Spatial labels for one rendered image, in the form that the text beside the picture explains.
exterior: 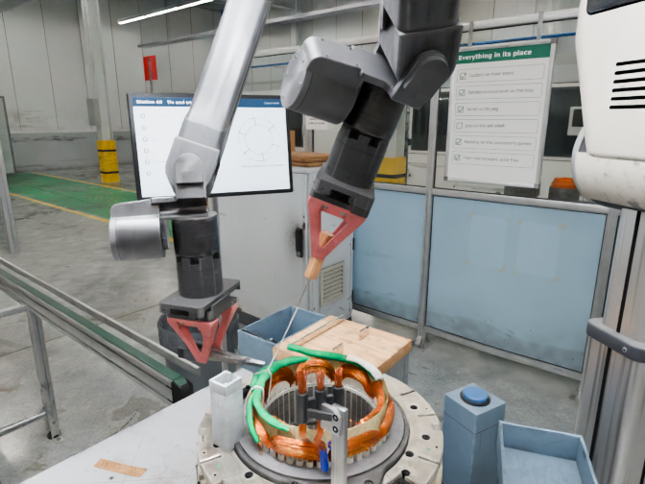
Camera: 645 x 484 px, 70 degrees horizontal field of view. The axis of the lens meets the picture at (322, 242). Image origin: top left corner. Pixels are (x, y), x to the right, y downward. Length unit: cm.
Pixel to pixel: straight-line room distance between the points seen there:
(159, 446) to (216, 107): 80
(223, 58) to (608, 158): 54
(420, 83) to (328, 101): 9
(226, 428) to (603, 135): 63
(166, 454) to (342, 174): 83
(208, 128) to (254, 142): 101
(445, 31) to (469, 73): 241
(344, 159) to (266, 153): 115
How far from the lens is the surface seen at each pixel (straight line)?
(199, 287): 61
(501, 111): 278
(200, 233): 59
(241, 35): 69
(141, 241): 60
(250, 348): 98
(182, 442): 119
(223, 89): 65
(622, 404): 85
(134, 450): 119
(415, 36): 45
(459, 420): 86
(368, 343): 93
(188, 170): 59
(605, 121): 77
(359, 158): 50
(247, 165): 162
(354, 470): 59
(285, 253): 302
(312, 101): 46
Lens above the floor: 149
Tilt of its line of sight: 15 degrees down
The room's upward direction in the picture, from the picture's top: straight up
